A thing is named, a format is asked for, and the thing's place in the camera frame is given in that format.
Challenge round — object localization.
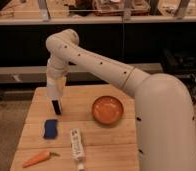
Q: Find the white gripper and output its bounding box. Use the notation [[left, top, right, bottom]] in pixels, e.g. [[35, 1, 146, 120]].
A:
[[46, 58, 68, 79]]

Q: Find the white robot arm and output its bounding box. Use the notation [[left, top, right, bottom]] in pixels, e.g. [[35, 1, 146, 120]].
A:
[[46, 29, 196, 171]]

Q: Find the black eraser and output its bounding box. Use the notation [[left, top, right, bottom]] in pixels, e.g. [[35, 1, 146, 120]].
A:
[[52, 100, 62, 115]]

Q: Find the blue sponge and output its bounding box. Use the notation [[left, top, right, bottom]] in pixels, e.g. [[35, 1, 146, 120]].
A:
[[43, 119, 58, 139]]

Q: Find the orange bowl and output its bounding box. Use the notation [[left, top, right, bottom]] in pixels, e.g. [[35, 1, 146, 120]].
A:
[[91, 96, 124, 125]]

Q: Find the white tube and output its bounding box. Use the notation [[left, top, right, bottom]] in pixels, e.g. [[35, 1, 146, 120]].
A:
[[70, 129, 85, 171]]

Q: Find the orange toy carrot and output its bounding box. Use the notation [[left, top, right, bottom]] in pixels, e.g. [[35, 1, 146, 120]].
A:
[[22, 150, 57, 168]]

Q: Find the black cable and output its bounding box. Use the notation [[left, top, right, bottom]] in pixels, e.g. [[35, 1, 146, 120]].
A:
[[189, 73, 196, 106]]

